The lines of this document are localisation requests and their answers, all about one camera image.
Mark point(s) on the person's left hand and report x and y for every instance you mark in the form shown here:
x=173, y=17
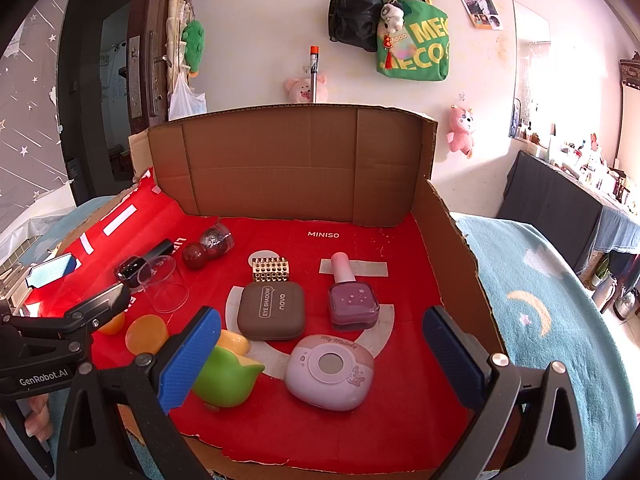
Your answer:
x=39, y=420

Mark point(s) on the metal kettle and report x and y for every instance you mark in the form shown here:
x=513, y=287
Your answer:
x=625, y=305

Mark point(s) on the dark wooden door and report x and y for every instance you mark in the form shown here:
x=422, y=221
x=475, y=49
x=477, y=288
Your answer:
x=145, y=60

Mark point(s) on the clutter of cosmetic bottles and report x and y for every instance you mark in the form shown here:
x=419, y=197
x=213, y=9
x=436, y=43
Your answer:
x=590, y=165

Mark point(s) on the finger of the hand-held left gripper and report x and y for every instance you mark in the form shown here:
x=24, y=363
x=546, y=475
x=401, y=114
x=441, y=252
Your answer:
x=97, y=310
x=50, y=271

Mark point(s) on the beige hanging cloth organizer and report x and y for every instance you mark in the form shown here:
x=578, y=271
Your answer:
x=177, y=10

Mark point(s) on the teal fleece blanket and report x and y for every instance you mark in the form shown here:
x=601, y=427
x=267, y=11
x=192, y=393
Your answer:
x=540, y=360

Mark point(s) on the dark cloth-covered table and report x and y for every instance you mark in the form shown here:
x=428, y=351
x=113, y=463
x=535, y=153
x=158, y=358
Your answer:
x=550, y=200

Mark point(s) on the green plush toy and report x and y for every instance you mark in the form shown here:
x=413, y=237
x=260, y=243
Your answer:
x=194, y=47

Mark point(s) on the tall wardrobe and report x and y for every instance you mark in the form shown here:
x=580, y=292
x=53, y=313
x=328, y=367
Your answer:
x=631, y=110

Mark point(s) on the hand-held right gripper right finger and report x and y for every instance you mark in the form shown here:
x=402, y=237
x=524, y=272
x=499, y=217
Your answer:
x=452, y=355

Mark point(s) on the orange-capped stick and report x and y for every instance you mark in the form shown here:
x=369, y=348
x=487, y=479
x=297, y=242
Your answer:
x=314, y=70

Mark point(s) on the black nail polish bottle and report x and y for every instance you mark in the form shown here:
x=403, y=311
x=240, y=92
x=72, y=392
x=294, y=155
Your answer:
x=132, y=267

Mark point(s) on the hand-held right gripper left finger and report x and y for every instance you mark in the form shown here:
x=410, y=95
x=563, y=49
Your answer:
x=192, y=355

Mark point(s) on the brown cardboard box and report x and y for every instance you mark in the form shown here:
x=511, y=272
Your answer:
x=300, y=170

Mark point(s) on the purple nail polish bottle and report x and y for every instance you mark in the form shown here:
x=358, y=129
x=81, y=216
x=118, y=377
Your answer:
x=352, y=302

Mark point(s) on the green tulip-shaped toy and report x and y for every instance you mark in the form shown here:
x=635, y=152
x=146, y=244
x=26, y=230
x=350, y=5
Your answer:
x=225, y=380

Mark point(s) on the green tote bag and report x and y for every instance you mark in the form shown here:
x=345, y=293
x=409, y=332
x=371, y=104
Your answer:
x=425, y=55

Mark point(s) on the brown eyeshadow case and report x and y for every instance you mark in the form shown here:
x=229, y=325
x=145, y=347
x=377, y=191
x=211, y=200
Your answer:
x=270, y=312

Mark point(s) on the pink fox plush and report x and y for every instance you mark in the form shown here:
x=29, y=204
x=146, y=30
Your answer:
x=461, y=130

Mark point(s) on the red tassel charm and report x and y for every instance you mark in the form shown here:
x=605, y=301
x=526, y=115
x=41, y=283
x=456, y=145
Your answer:
x=389, y=55

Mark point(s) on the gold studded cylinder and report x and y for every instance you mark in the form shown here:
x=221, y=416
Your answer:
x=270, y=270

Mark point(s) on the frameless wall mirror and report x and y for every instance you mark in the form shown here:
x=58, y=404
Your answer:
x=530, y=50

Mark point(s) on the white plastic bag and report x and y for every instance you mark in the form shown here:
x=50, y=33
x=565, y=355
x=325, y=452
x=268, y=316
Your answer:
x=186, y=102

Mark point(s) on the pink pig plush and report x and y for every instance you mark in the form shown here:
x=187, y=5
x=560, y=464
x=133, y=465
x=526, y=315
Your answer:
x=300, y=90

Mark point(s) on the red glitter nail polish bottle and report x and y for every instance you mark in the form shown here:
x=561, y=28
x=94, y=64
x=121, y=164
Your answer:
x=200, y=252

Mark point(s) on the orange round disc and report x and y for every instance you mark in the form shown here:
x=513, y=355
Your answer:
x=145, y=335
x=112, y=325

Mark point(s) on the wall photo print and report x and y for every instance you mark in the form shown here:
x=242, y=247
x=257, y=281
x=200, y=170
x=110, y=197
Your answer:
x=477, y=5

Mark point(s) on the small yellow orange toy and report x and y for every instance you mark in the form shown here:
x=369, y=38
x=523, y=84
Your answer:
x=236, y=342

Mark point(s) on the clear plastic cup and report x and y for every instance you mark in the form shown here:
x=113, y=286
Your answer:
x=162, y=290

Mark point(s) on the black backpack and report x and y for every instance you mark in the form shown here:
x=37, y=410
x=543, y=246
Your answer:
x=355, y=15

